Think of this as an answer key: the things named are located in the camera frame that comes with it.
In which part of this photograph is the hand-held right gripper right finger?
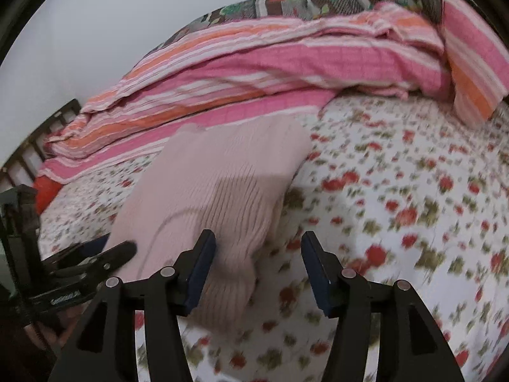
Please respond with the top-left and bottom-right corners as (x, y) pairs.
(301, 231), (465, 382)

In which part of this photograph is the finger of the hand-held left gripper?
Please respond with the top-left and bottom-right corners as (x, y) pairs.
(59, 233), (113, 261)
(42, 240), (138, 287)

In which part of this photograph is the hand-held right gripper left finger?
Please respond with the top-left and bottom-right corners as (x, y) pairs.
(48, 229), (217, 382)

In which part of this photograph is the pink knitted sweater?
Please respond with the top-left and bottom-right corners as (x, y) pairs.
(107, 121), (313, 333)

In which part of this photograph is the person's left hand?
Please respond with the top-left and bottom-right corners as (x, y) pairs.
(22, 300), (86, 353)

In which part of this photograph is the red pillow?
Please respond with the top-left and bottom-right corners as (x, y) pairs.
(33, 175), (64, 216)

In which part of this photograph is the floral bed sheet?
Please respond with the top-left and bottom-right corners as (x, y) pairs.
(38, 95), (509, 382)

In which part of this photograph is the pink orange striped quilt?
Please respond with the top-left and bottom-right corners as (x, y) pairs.
(38, 0), (509, 186)

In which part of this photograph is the green brown patterned blanket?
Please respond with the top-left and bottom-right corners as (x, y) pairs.
(153, 0), (454, 48)

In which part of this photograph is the wooden bed end rail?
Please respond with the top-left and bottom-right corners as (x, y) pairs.
(0, 99), (82, 192)

